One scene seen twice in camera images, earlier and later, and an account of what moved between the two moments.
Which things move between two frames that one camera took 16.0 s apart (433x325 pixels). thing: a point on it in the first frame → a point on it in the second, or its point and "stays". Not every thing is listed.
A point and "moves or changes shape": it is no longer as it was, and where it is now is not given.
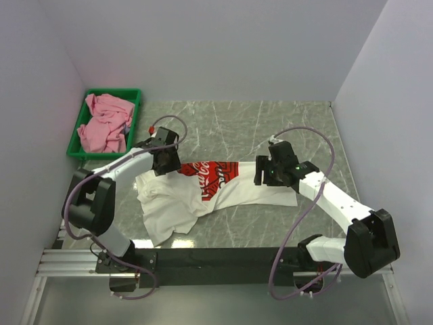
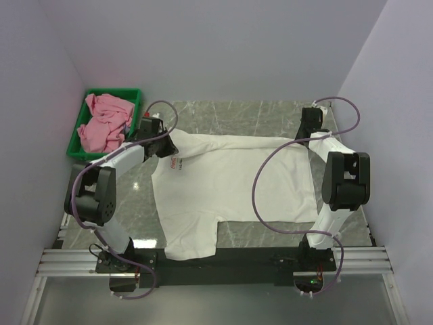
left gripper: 174,165 → 170,149
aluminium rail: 82,263 stays
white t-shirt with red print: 176,199 moves or changes shape
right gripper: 263,162 → 298,136
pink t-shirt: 105,131 stays
